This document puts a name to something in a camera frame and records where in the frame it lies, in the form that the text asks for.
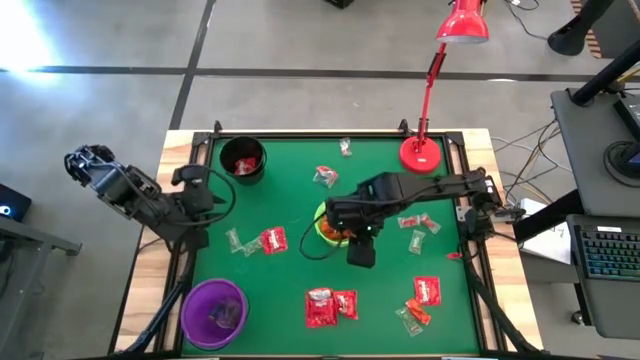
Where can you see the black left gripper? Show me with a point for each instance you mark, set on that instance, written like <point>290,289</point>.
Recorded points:
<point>197,202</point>

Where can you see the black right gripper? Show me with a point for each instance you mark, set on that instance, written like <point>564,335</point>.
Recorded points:
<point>370,215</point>

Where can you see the orange candy packet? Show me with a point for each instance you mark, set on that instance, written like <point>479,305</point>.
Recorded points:
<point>418,311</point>
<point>331,233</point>

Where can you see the red candy packet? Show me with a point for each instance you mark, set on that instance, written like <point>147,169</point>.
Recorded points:
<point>274,240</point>
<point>245,166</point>
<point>427,291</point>
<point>346,304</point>

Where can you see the large red candy bag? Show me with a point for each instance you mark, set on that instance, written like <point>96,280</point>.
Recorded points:
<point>320,315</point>

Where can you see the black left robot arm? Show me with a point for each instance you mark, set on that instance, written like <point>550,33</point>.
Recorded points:
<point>120,187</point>

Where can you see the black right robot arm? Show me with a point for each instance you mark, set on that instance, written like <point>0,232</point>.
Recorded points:
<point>440,186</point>

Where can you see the green plastic bucket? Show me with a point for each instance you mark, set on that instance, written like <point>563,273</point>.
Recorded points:
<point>318,225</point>

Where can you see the black plastic bucket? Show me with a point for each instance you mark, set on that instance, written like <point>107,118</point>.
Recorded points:
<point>243,150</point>

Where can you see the green table mat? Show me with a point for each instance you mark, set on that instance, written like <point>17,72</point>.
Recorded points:
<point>280,280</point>

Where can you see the red desk lamp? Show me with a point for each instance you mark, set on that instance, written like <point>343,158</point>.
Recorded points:
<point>420,156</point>

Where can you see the purple plastic bucket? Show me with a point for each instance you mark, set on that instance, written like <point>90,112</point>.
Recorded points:
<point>200,320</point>

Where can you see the white paper sheet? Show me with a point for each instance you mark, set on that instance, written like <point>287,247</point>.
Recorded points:
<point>550,245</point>

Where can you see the gray metal desk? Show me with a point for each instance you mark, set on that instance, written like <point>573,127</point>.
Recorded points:
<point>30,240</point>

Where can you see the black device with light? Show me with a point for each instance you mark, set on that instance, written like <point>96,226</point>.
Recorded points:
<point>12,202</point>

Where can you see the gray desk top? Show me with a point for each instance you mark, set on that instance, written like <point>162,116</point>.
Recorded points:
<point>590,165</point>

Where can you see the black computer keyboard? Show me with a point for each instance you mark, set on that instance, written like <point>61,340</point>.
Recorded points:
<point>607,252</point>

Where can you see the black round base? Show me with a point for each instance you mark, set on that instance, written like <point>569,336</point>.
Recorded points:
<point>622,160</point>

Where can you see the black stand base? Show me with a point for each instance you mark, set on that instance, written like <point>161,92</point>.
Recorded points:
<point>570,37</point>

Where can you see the black stand pole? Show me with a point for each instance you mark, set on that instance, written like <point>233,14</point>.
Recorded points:
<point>607,75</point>

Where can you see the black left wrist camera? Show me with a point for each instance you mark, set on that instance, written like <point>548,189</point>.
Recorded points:
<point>189,174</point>

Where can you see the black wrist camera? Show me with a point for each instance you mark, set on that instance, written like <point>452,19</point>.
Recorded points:
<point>189,174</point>
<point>337,212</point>

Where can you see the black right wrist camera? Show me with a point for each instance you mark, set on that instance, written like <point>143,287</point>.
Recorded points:
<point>337,212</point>

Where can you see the black table frame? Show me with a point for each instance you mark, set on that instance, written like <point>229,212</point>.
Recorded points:
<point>280,134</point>

